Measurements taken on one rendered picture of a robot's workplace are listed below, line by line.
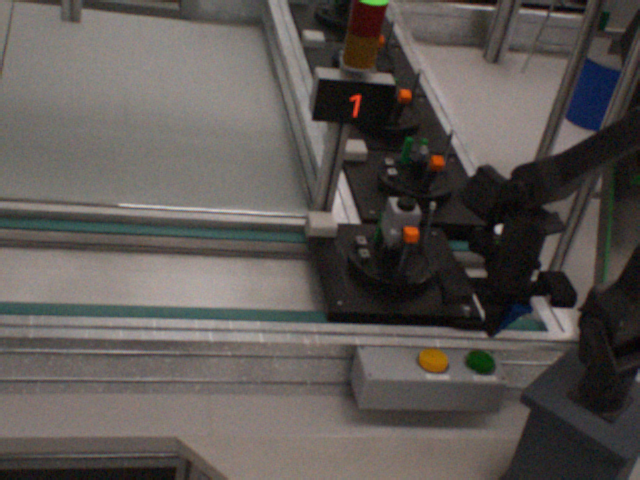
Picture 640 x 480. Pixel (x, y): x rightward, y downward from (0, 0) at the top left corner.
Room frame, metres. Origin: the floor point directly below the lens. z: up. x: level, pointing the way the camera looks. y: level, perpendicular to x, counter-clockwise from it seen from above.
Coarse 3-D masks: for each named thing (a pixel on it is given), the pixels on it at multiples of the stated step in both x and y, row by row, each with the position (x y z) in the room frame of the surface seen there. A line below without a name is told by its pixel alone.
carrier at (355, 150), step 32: (352, 160) 1.66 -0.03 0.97; (384, 160) 1.63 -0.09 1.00; (416, 160) 1.61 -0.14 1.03; (448, 160) 1.74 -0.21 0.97; (352, 192) 1.56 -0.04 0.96; (384, 192) 1.57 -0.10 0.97; (416, 192) 1.56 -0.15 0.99; (448, 192) 1.58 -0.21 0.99; (448, 224) 1.51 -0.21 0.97; (480, 224) 1.53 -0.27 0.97
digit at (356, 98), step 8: (344, 88) 1.40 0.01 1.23; (352, 88) 1.41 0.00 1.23; (360, 88) 1.41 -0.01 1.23; (368, 88) 1.41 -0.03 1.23; (344, 96) 1.41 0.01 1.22; (352, 96) 1.41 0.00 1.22; (360, 96) 1.41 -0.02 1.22; (368, 96) 1.42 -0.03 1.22; (344, 104) 1.41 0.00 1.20; (352, 104) 1.41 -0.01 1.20; (360, 104) 1.41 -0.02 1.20; (368, 104) 1.42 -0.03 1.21; (344, 112) 1.41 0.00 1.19; (352, 112) 1.41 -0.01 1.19; (360, 112) 1.41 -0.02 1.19; (336, 120) 1.40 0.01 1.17; (344, 120) 1.41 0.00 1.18; (352, 120) 1.41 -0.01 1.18; (360, 120) 1.41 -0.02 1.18
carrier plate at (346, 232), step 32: (352, 224) 1.45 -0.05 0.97; (320, 256) 1.33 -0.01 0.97; (448, 256) 1.41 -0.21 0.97; (320, 288) 1.26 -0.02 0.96; (352, 288) 1.27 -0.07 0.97; (352, 320) 1.21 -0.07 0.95; (384, 320) 1.22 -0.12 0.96; (416, 320) 1.23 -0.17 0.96; (448, 320) 1.25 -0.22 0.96; (480, 320) 1.26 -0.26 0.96
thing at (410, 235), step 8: (408, 232) 1.29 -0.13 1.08; (416, 232) 1.29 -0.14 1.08; (408, 240) 1.29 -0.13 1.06; (416, 240) 1.29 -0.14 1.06; (408, 248) 1.29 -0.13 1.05; (400, 256) 1.29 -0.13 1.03; (408, 256) 1.29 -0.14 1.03; (400, 264) 1.29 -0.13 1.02; (408, 264) 1.29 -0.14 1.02; (400, 272) 1.29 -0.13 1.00
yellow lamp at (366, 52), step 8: (352, 32) 1.42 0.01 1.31; (352, 40) 1.42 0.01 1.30; (360, 40) 1.41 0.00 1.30; (368, 40) 1.41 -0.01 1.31; (376, 40) 1.42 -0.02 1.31; (344, 48) 1.43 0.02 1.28; (352, 48) 1.41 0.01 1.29; (360, 48) 1.41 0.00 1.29; (368, 48) 1.41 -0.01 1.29; (376, 48) 1.42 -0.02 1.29; (344, 56) 1.42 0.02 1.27; (352, 56) 1.41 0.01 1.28; (360, 56) 1.41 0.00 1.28; (368, 56) 1.41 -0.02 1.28; (352, 64) 1.41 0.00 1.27; (360, 64) 1.41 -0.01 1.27; (368, 64) 1.42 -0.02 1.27
